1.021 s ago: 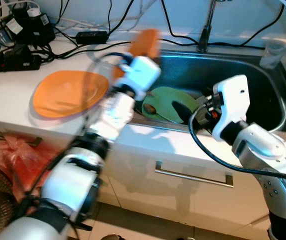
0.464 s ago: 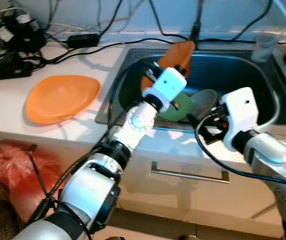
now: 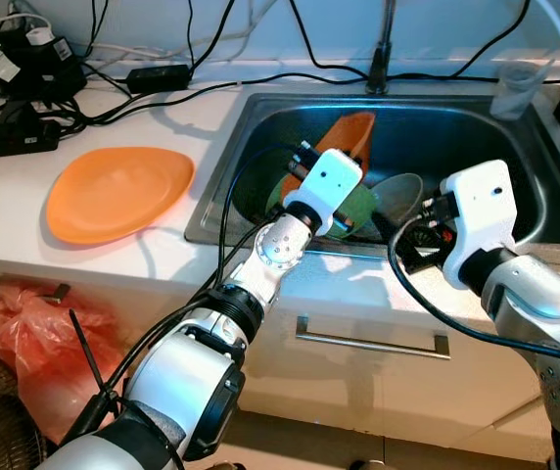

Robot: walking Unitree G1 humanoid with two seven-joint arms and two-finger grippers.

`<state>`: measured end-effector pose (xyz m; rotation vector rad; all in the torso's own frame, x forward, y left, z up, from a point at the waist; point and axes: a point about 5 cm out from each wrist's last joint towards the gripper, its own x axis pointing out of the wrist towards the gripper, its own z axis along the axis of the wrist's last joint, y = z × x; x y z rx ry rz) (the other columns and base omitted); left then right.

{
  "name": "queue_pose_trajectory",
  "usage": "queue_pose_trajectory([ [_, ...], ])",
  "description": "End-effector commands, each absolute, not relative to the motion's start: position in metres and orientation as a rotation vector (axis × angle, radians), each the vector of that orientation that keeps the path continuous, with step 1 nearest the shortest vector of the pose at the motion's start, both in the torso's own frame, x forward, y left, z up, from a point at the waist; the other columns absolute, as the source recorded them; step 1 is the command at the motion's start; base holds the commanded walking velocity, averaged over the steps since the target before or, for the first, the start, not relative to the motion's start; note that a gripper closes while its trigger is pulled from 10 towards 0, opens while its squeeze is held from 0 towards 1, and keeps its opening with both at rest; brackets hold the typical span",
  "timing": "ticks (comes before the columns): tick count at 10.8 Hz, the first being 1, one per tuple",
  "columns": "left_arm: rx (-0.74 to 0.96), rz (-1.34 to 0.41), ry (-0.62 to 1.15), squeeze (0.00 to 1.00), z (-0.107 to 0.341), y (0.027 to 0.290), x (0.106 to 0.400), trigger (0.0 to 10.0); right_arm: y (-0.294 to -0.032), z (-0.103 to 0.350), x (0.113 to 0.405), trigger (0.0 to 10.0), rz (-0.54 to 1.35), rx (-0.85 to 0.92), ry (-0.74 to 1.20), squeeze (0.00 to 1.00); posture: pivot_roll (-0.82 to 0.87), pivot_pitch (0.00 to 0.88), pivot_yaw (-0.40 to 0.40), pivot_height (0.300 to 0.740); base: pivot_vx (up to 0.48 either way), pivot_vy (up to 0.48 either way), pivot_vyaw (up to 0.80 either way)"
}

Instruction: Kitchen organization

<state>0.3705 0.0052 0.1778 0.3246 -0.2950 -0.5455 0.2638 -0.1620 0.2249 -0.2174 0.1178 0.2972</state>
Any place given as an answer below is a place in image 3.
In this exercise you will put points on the orange plastic bowl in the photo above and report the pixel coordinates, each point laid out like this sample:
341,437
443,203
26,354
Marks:
353,137

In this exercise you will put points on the orange plastic plate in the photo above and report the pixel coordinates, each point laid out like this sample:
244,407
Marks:
114,191

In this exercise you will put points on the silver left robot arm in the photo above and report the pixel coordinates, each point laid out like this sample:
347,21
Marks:
187,377

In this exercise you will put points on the stainless steel kitchen sink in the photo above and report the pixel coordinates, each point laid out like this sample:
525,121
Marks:
456,137

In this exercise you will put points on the grey bowl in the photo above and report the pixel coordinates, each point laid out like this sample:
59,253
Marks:
397,196

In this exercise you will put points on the green plate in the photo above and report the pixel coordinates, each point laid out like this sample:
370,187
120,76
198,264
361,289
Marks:
363,206

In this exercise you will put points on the dark metal faucet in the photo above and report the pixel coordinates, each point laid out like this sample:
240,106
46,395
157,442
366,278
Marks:
382,49

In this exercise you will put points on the black power adapter brick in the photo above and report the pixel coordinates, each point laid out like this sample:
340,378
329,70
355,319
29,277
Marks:
159,78

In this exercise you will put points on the clear glass cup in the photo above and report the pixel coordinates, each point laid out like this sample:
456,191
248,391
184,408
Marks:
517,90

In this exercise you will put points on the grey robot right foot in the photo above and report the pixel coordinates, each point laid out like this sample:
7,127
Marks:
370,466

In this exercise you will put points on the grey robot foot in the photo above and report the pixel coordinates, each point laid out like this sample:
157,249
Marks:
233,466
370,466

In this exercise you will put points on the black charger with white label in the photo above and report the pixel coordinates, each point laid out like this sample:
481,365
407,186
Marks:
30,64

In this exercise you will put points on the black power strip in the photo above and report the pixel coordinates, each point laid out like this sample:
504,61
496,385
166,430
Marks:
11,132

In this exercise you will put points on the grey robot left foot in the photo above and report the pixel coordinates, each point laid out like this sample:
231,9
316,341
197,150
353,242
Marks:
233,466

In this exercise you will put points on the red plastic bag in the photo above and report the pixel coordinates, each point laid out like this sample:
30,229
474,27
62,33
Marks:
35,343

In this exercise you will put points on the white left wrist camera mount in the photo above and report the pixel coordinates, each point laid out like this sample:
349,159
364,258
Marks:
329,181

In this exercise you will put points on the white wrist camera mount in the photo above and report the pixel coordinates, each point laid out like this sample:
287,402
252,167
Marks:
329,181
481,196

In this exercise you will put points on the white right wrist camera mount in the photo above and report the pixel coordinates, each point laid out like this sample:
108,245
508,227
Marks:
481,196

